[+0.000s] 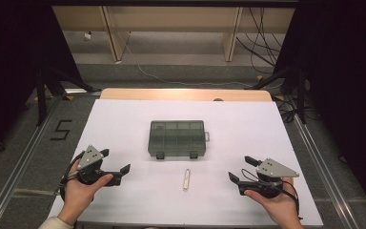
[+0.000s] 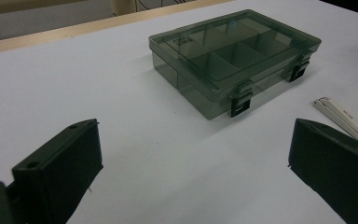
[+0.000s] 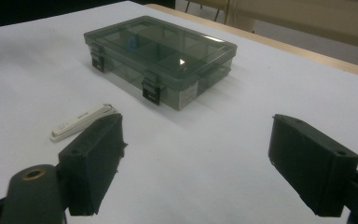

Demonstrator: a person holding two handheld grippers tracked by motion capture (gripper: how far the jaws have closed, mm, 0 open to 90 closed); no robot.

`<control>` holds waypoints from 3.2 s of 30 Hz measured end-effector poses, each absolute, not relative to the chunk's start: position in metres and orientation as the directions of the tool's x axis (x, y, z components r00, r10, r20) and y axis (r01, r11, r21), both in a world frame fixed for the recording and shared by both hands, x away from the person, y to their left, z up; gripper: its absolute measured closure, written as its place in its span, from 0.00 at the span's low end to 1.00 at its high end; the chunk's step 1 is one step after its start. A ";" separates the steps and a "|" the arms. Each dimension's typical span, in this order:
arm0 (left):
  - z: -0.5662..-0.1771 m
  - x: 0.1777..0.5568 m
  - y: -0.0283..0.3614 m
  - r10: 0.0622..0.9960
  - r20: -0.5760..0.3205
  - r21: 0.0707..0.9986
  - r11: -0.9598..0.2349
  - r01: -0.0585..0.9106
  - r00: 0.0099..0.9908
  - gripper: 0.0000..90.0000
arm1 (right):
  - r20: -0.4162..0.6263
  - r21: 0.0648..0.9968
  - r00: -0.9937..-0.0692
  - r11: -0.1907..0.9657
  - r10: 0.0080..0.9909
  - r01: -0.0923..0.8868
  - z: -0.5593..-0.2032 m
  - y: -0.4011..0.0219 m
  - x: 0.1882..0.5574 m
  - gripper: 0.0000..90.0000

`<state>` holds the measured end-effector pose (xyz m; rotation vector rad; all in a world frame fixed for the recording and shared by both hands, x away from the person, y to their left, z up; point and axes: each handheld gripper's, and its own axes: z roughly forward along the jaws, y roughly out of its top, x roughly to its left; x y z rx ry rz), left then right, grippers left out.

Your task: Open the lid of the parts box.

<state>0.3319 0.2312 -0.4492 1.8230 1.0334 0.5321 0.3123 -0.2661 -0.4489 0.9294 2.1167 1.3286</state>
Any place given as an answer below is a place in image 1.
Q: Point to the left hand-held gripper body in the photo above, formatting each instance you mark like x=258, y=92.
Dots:
x=89, y=159

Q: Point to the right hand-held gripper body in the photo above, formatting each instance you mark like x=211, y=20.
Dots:
x=274, y=170

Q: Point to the small clear tube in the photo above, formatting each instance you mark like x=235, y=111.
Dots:
x=187, y=179

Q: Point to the grey translucent compartment box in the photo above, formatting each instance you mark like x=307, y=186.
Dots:
x=176, y=138

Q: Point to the person's right hand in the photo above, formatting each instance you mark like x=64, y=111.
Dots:
x=282, y=208

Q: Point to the person's left hand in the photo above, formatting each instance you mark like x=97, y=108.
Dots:
x=77, y=197

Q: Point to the black metal stand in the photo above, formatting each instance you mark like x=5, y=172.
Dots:
x=41, y=95
x=300, y=95

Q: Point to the dark curtain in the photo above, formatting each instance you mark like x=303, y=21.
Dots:
x=9, y=47
x=346, y=79

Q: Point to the small white plug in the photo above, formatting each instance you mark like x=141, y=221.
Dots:
x=87, y=36

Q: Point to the beige wooden desk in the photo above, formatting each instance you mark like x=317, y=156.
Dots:
x=171, y=19

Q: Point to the aluminium floor rail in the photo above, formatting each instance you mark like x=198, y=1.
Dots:
x=16, y=171
x=325, y=178

